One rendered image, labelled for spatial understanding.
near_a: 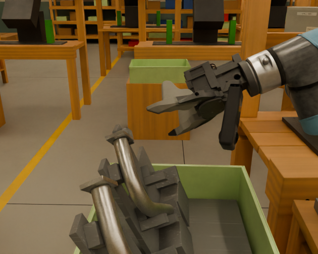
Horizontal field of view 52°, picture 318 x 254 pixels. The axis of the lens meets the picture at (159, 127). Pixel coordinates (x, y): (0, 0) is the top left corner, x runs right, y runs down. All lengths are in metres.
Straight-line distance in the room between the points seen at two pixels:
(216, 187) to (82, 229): 0.62
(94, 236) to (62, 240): 1.77
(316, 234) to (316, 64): 0.51
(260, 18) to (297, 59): 0.96
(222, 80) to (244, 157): 1.15
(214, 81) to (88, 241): 0.35
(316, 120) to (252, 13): 0.96
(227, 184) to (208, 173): 0.07
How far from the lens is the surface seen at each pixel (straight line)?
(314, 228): 1.02
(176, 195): 0.92
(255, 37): 1.58
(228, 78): 0.64
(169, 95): 0.59
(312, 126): 0.69
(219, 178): 1.03
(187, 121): 0.68
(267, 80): 0.62
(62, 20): 11.06
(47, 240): 2.29
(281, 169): 1.17
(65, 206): 2.56
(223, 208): 1.03
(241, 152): 1.74
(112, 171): 0.64
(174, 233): 0.80
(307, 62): 0.64
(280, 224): 1.24
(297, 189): 1.17
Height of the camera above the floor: 1.44
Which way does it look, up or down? 22 degrees down
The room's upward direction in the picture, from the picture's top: straight up
